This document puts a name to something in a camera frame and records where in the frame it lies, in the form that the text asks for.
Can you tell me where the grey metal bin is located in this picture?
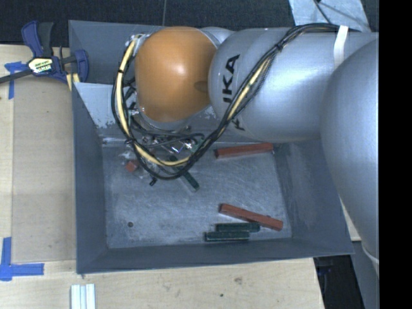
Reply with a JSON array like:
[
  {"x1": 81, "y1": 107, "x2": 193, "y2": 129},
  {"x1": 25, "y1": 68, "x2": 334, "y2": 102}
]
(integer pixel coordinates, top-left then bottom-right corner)
[{"x1": 68, "y1": 19, "x2": 355, "y2": 275}]

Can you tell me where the dark green flat block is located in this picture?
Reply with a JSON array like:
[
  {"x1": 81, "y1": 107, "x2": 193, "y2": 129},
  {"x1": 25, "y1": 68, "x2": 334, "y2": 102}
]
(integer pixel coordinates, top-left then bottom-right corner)
[
  {"x1": 214, "y1": 221, "x2": 261, "y2": 233},
  {"x1": 203, "y1": 230, "x2": 251, "y2": 243}
]

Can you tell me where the pale wood flat board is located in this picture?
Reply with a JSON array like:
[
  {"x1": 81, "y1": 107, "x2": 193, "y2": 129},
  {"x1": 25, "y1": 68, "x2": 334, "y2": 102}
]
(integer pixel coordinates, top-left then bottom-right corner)
[{"x1": 11, "y1": 78, "x2": 78, "y2": 265}]

